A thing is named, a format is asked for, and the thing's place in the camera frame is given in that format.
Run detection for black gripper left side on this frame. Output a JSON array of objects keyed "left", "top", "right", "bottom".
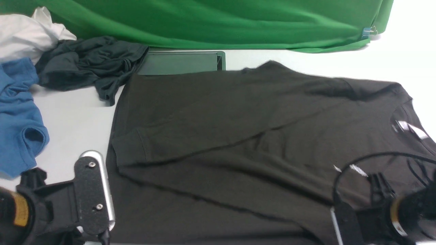
[{"left": 16, "top": 167, "right": 84, "bottom": 245}]

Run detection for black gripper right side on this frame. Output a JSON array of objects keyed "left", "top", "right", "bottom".
[{"left": 355, "top": 173, "right": 397, "bottom": 245}]

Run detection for dark gray long-sleeve shirt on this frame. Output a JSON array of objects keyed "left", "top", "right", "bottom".
[{"left": 106, "top": 61, "right": 435, "bottom": 245}]

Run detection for blue crumpled shirt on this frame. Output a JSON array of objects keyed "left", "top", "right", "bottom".
[{"left": 0, "top": 58, "right": 49, "bottom": 178}]

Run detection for dark teal crumpled shirt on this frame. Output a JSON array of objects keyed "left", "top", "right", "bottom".
[{"left": 35, "top": 36, "right": 149, "bottom": 107}]

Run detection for white crumpled shirt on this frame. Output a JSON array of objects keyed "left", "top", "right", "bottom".
[{"left": 0, "top": 6, "right": 77, "bottom": 64}]

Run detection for blue binder clip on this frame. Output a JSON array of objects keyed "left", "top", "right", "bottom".
[{"left": 361, "top": 26, "right": 378, "bottom": 40}]

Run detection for green backdrop cloth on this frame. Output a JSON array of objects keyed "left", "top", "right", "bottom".
[{"left": 1, "top": 0, "right": 393, "bottom": 54}]

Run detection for silver wrist camera right side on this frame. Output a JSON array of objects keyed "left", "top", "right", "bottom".
[{"left": 330, "top": 202, "right": 364, "bottom": 245}]

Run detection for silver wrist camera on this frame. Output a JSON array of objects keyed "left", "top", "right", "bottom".
[
  {"left": 74, "top": 150, "right": 115, "bottom": 236},
  {"left": 330, "top": 202, "right": 364, "bottom": 245}
]

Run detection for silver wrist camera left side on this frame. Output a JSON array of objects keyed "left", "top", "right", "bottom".
[{"left": 74, "top": 150, "right": 115, "bottom": 236}]

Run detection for black camera cable right side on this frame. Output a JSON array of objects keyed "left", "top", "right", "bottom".
[{"left": 332, "top": 152, "right": 436, "bottom": 206}]

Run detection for metal table cable hatch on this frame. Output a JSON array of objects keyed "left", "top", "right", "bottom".
[{"left": 136, "top": 51, "right": 226, "bottom": 76}]

